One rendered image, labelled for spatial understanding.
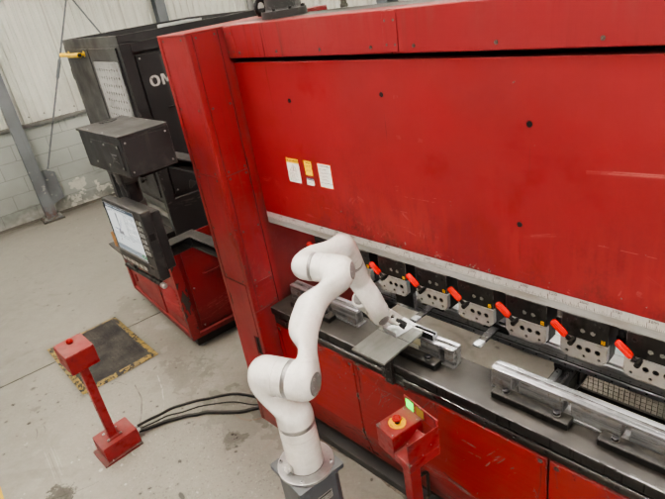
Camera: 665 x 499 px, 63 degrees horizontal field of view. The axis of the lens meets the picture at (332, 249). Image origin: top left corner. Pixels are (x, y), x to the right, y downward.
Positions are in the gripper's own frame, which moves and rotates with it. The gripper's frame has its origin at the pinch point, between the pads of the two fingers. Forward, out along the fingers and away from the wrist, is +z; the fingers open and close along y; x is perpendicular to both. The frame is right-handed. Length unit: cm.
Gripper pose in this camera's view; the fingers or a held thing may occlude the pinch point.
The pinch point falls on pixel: (398, 323)
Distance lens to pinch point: 242.2
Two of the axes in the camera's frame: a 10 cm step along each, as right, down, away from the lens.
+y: -7.0, -2.2, 6.8
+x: -4.4, 8.8, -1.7
